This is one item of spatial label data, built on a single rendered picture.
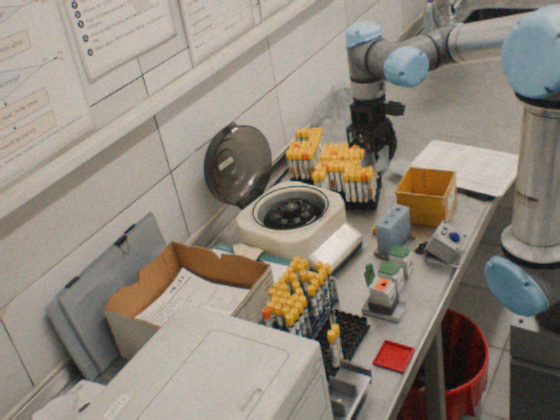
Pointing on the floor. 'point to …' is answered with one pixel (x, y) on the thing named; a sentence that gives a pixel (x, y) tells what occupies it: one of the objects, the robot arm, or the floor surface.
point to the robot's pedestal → (533, 391)
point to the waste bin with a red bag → (455, 372)
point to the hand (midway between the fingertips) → (381, 169)
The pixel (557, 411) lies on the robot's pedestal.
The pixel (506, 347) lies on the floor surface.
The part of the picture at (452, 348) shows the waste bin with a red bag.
